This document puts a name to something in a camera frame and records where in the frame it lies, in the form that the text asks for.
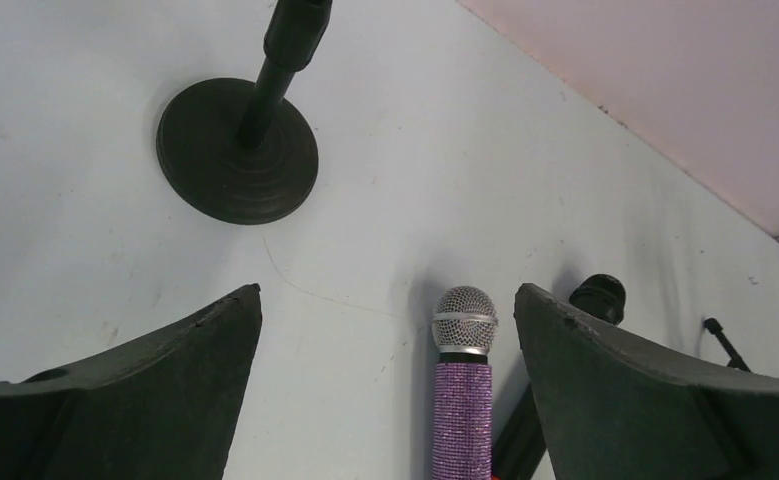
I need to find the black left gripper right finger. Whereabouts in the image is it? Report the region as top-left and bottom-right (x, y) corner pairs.
(514, 283), (779, 479)

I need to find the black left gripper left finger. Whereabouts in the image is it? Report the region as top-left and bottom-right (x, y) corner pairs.
(0, 284), (262, 479)

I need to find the black round-base mic stand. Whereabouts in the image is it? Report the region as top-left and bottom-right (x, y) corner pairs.
(155, 1), (332, 225)

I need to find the black small tripod stand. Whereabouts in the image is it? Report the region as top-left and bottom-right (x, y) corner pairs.
(703, 318), (751, 372)

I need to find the black microphone orange cap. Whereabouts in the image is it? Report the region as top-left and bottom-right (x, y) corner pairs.
(491, 273), (628, 480)

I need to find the purple glitter microphone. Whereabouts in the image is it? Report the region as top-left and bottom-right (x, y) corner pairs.
(431, 286), (498, 479)

